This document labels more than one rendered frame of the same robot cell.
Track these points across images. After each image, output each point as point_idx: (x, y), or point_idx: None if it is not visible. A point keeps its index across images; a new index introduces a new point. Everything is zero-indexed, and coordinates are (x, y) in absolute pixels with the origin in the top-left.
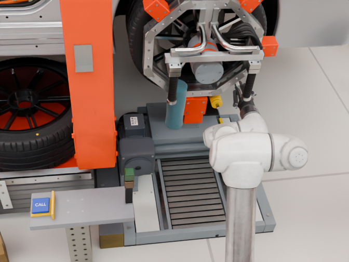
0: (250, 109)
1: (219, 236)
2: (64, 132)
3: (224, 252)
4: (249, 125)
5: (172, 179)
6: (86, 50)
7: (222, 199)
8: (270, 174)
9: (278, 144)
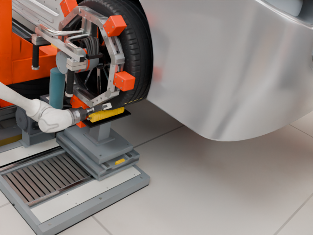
0: (71, 109)
1: (15, 207)
2: None
3: (1, 216)
4: (50, 110)
5: (50, 162)
6: None
7: (49, 193)
8: (108, 223)
9: None
